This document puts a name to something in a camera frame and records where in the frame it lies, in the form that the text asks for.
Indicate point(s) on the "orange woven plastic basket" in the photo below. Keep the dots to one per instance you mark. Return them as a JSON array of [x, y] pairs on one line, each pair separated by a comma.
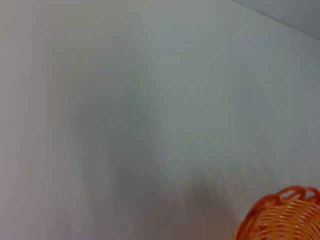
[[287, 220]]

